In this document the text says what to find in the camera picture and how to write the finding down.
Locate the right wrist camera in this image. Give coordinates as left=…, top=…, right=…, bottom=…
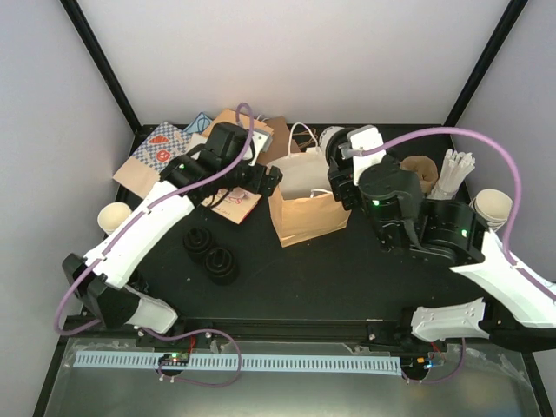
left=339, top=125, right=386, bottom=185

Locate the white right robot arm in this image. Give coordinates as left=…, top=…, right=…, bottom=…
left=327, top=151, right=555, bottom=353

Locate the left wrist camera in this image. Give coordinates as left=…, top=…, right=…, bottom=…
left=243, top=129, right=273, bottom=166

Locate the stack of paper cups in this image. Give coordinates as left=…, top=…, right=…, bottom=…
left=97, top=202, right=132, bottom=235
left=470, top=189, right=513, bottom=231

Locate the black frame post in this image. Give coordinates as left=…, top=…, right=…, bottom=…
left=60, top=0, right=142, bottom=133
left=443, top=0, right=528, bottom=127

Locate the left black frame post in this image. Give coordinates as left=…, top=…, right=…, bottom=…
left=60, top=0, right=142, bottom=133

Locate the cardboard cup carrier stack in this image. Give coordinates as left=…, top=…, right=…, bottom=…
left=400, top=156, right=439, bottom=195

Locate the cream cakes printed paper bag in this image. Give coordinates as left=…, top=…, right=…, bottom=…
left=208, top=189, right=261, bottom=224

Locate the blue checkered paper bag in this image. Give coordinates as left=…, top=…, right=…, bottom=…
left=113, top=122, right=191, bottom=198

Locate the left stack of paper cups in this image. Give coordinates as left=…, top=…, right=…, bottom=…
left=97, top=202, right=132, bottom=235

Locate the right stack of paper cups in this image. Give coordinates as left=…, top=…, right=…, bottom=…
left=470, top=189, right=513, bottom=231

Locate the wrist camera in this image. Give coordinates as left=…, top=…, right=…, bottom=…
left=243, top=129, right=273, bottom=166
left=339, top=125, right=386, bottom=185

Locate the cup of white straws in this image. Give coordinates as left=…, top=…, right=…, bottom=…
left=428, top=149, right=475, bottom=200

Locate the folded orange paper bag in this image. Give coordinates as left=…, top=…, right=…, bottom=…
left=202, top=109, right=274, bottom=137

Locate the orange kraft paper bag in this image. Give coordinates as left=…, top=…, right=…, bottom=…
left=268, top=126, right=351, bottom=248

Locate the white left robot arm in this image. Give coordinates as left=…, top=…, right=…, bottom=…
left=63, top=122, right=282, bottom=347

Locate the white slotted cable duct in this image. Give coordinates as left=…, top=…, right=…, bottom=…
left=73, top=351, right=401, bottom=376

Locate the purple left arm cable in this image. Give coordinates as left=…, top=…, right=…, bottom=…
left=52, top=102, right=255, bottom=388

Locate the dark brown paper bag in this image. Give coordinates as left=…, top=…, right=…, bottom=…
left=257, top=116, right=314, bottom=165

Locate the light blue paper bag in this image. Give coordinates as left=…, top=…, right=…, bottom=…
left=182, top=112, right=213, bottom=135

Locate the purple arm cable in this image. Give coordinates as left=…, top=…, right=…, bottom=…
left=360, top=126, right=556, bottom=385
left=52, top=102, right=255, bottom=388

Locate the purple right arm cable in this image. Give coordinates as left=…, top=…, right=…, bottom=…
left=360, top=126, right=556, bottom=385

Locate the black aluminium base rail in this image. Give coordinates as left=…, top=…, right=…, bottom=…
left=173, top=317, right=448, bottom=353

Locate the right black frame post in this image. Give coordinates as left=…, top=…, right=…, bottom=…
left=443, top=0, right=528, bottom=127

